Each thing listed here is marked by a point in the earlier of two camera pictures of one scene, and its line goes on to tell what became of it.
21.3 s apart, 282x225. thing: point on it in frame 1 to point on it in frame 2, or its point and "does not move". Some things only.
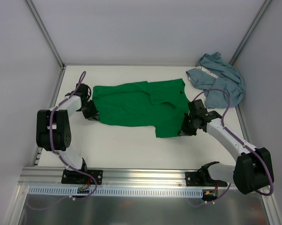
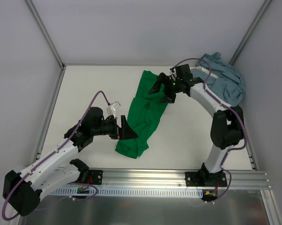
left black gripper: [91, 112] to [119, 131]
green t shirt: [160, 104] to [143, 116]
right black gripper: [186, 128] to [168, 86]
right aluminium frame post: [250, 32] does not move
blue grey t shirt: [213, 72] does not move
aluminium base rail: [51, 177] does not move
